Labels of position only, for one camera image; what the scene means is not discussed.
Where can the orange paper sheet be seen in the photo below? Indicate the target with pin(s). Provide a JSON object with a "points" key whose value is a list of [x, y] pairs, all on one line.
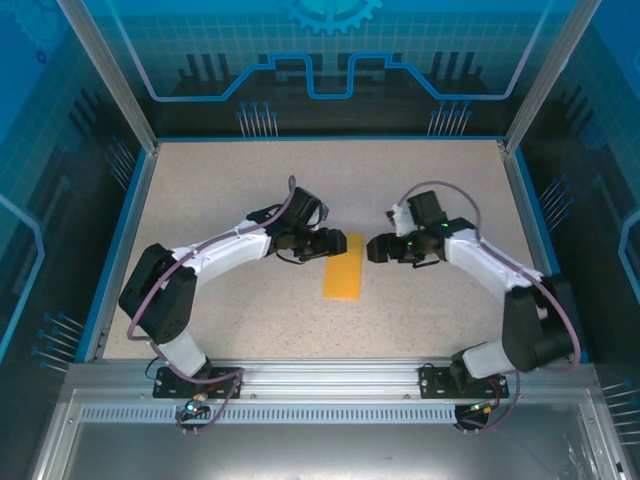
{"points": [[342, 275]]}

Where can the grey sheet metal tray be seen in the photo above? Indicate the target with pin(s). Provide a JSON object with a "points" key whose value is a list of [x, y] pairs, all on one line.
{"points": [[320, 450]]}

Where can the aluminium frame post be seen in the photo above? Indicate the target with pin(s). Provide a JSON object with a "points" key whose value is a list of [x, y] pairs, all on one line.
{"points": [[115, 80], [550, 80]]}

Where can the left black and white robot arm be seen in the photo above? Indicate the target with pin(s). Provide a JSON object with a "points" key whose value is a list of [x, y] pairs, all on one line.
{"points": [[165, 310]]}

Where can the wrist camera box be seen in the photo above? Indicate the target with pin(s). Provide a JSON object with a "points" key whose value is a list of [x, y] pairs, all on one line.
{"points": [[323, 211], [400, 220]]}

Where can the aluminium table side rail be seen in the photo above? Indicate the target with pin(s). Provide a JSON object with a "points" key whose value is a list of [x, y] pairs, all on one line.
{"points": [[131, 220], [532, 220]]}

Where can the right black and white robot arm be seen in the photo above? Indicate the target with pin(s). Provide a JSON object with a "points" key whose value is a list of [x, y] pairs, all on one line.
{"points": [[530, 330]]}

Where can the aluminium mounting rail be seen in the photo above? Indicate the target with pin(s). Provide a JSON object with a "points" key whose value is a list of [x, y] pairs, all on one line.
{"points": [[325, 375]]}

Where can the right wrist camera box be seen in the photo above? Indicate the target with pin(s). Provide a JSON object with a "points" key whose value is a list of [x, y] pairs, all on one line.
{"points": [[400, 220]]}

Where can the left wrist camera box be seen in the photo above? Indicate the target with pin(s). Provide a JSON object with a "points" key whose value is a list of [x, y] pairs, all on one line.
{"points": [[323, 211]]}

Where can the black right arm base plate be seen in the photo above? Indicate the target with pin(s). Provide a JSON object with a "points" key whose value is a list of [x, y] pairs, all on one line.
{"points": [[435, 382]]}

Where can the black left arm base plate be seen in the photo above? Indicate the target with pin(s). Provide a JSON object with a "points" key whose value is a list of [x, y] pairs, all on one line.
{"points": [[170, 387]]}

